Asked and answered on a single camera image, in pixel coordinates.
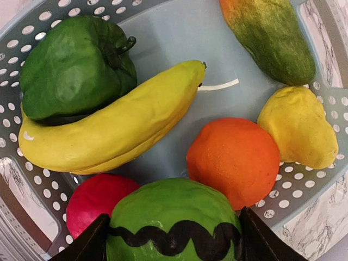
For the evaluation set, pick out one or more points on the green toy bell pepper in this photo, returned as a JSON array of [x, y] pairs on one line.
[[81, 66]]

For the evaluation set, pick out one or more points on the green toy watermelon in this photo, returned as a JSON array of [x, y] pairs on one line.
[[174, 219]]

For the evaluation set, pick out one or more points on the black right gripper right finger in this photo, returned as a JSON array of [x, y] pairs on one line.
[[260, 243]]

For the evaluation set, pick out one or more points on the red toy apple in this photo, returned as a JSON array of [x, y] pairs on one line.
[[97, 195]]

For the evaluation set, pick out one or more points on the grey plastic basket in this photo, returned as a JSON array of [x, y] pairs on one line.
[[307, 208]]

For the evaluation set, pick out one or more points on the orange toy orange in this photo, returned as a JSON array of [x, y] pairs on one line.
[[236, 157]]

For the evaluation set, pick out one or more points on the green orange toy mango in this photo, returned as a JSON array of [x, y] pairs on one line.
[[270, 32]]

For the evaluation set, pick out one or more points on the yellow toy banana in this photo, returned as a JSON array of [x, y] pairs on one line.
[[119, 132]]

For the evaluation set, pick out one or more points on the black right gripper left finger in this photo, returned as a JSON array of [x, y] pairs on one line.
[[90, 245]]

